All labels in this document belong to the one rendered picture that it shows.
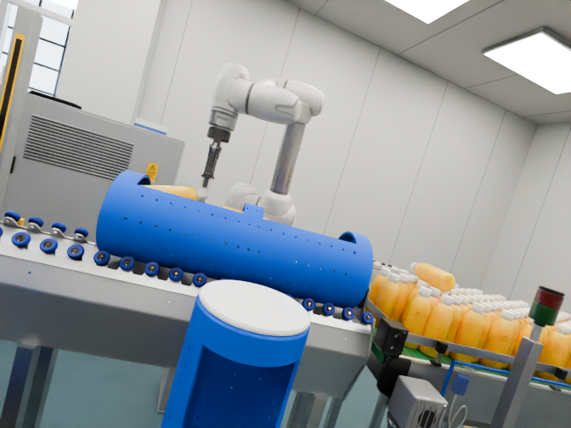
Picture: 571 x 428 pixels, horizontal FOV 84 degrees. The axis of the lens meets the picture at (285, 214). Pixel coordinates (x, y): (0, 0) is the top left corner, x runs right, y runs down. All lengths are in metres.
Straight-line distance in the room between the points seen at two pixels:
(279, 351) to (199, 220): 0.48
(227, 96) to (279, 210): 0.76
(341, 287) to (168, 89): 3.29
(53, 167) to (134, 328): 1.84
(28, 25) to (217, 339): 1.40
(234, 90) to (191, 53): 3.01
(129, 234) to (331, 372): 0.82
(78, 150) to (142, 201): 1.73
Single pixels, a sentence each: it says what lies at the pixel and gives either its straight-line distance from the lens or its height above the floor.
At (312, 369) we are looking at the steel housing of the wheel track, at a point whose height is 0.74.
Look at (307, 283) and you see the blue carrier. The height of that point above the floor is 1.04.
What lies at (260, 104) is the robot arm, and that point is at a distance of 1.06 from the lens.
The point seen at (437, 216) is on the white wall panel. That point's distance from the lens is 5.31.
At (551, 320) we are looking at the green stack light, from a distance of 1.21.
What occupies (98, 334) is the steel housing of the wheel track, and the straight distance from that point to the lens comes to 1.22.
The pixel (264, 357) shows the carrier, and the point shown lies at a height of 0.98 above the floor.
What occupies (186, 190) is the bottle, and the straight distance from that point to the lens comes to 1.10.
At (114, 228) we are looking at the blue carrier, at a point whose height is 1.07.
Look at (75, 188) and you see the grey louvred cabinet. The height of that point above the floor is 0.89.
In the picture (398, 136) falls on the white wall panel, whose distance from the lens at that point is 4.79.
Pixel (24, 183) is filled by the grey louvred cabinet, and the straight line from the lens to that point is 2.88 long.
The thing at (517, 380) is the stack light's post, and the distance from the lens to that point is 1.25.
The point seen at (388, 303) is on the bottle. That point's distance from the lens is 1.34.
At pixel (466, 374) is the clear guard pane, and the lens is 1.29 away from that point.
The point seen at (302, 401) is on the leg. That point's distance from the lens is 1.51.
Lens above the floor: 1.32
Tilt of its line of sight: 5 degrees down
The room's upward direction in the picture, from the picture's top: 16 degrees clockwise
